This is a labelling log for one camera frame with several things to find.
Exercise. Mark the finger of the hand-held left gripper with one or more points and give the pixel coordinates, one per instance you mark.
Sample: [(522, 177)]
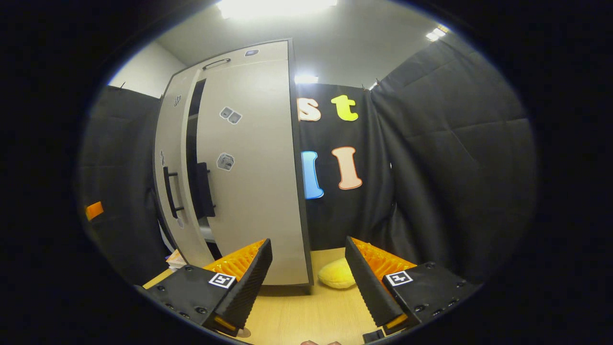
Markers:
[(94, 211)]

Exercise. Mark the brown round mat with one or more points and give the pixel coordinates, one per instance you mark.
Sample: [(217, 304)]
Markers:
[(245, 332)]

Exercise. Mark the black backdrop cloth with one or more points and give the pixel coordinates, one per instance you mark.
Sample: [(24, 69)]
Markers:
[(119, 167), (455, 167)]

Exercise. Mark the small ceiling light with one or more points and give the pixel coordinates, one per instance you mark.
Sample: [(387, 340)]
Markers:
[(437, 33), (305, 78)]

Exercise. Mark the white cabinet drawer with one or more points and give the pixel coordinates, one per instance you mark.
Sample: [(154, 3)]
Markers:
[(263, 55)]

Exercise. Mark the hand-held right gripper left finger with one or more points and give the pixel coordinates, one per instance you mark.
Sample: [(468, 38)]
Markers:
[(249, 287)]

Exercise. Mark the grey cabinet door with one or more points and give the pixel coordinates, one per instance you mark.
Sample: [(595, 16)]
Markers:
[(258, 191), (168, 139)]

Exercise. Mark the white and grey cabinet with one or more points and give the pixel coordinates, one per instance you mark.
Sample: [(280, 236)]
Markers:
[(191, 139)]

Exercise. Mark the yellow plush toy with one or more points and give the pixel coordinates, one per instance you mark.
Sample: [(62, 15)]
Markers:
[(335, 275)]

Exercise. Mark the small printed box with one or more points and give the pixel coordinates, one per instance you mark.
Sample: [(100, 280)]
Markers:
[(176, 260)]

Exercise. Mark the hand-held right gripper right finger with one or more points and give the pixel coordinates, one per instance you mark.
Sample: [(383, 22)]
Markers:
[(368, 287)]

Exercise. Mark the large ceiling light panel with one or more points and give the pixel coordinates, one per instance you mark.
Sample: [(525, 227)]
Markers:
[(275, 7)]

